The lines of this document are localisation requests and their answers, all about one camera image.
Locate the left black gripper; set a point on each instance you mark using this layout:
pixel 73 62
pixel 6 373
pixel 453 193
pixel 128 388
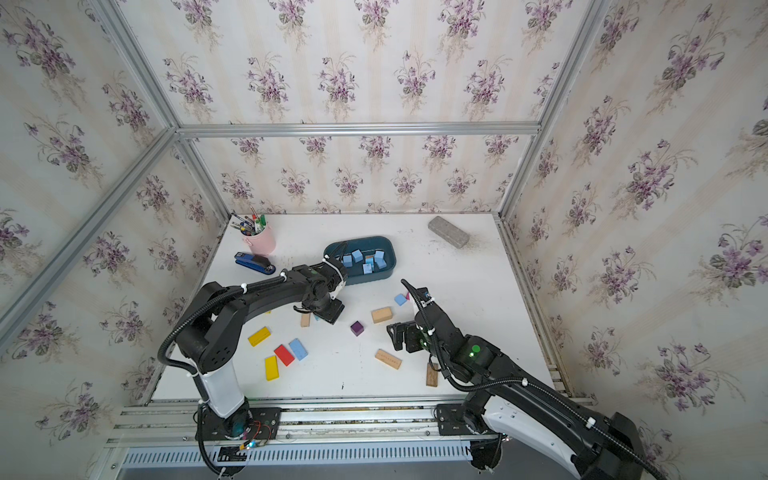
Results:
pixel 333 314

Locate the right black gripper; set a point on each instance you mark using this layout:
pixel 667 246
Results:
pixel 411 331

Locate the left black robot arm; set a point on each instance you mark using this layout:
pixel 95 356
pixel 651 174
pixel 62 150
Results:
pixel 205 339

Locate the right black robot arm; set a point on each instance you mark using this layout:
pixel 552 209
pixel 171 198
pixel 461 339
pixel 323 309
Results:
pixel 504 400

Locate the tan wooden block front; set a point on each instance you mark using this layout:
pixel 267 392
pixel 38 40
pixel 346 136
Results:
pixel 388 359

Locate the dark brown wooden block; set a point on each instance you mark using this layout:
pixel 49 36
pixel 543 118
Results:
pixel 431 377

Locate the tan wooden block centre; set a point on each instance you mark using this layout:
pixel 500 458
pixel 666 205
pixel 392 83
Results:
pixel 382 315

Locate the purple cube block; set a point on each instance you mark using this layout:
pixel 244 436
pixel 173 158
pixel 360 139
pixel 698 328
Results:
pixel 357 328

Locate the dark teal plastic bin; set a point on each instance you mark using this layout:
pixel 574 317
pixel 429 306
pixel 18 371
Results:
pixel 373 258

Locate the yellow block lower left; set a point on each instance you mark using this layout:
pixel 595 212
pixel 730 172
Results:
pixel 259 336

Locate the yellow block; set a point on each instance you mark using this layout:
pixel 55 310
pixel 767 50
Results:
pixel 259 336
pixel 271 367

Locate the red block front left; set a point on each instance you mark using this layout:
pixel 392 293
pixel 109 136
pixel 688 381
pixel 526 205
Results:
pixel 284 355

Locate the blue black stapler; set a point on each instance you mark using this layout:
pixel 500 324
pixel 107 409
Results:
pixel 258 263

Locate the pink pen cup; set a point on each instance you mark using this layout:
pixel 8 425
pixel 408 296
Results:
pixel 263 243

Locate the yellow block front left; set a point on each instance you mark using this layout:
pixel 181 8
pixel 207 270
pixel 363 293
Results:
pixel 271 367

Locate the grey stone brick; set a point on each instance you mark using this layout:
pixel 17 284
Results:
pixel 448 232

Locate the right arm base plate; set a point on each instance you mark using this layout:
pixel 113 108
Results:
pixel 456 419

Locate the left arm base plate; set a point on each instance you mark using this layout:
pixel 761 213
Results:
pixel 246 424

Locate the aluminium front rail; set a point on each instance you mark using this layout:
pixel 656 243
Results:
pixel 170 423

